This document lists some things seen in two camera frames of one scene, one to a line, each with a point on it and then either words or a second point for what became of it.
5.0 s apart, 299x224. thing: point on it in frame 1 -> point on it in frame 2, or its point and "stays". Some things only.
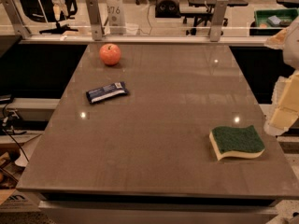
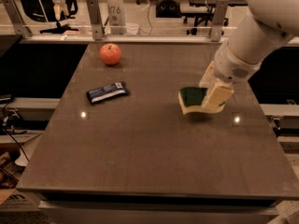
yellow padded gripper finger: [285, 105] -> [229, 68]
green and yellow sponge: [242, 142] -> [192, 101]
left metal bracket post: [21, 29] stays
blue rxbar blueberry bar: [107, 91] stays
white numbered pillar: [116, 10] stays
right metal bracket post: [218, 19] stays
